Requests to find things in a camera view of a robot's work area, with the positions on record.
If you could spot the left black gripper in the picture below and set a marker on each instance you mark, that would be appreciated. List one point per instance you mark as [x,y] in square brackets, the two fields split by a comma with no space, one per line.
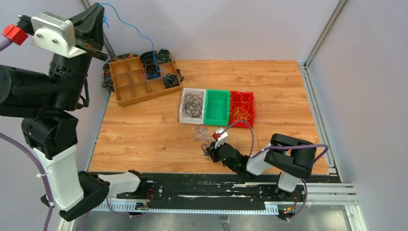
[90,26]

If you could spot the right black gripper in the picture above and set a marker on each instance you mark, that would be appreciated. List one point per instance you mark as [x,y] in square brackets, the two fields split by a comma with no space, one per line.
[213,152]

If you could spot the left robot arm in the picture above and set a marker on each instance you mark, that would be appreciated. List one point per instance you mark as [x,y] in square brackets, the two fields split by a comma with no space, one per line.
[44,102]

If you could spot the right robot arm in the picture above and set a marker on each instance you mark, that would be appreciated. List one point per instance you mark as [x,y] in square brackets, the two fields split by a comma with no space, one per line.
[292,156]

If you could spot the white plastic bin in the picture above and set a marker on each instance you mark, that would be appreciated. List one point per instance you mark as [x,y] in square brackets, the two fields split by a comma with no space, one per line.
[192,106]

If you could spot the green plastic bin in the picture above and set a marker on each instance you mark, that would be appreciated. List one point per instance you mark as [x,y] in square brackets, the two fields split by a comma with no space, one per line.
[216,108]

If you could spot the red plastic bin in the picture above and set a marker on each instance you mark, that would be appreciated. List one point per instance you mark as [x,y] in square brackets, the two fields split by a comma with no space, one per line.
[242,107]

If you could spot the plaid cloth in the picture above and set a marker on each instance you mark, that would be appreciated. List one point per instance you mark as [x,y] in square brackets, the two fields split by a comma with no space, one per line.
[107,81]

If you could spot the rolled dark tie back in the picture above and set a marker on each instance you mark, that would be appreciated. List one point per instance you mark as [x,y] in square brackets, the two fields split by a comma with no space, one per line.
[148,58]

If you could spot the rolled dark tie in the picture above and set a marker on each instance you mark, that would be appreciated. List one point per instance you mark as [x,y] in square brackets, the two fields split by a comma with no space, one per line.
[152,71]
[148,58]
[171,81]

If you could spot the wooden compartment tray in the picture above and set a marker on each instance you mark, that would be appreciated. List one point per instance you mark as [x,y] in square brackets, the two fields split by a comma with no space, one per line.
[131,85]

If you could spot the rolled dark tie middle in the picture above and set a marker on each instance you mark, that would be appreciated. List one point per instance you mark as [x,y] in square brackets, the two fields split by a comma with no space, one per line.
[152,71]

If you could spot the rolled green tie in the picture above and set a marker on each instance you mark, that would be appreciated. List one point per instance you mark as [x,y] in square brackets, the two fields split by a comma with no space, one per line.
[163,56]

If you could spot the rolled dark tie front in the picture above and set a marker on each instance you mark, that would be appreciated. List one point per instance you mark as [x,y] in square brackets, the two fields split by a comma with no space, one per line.
[171,81]

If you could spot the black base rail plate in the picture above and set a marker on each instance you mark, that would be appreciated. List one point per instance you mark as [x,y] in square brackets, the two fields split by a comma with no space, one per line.
[211,192]

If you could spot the aluminium frame rail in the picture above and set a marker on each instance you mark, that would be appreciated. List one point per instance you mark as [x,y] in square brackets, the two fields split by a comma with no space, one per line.
[328,205]

